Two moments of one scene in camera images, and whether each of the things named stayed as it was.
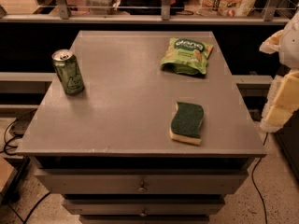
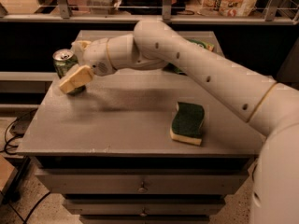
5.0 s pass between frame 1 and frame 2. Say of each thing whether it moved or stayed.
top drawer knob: stayed
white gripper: moved
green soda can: stayed
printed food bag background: stayed
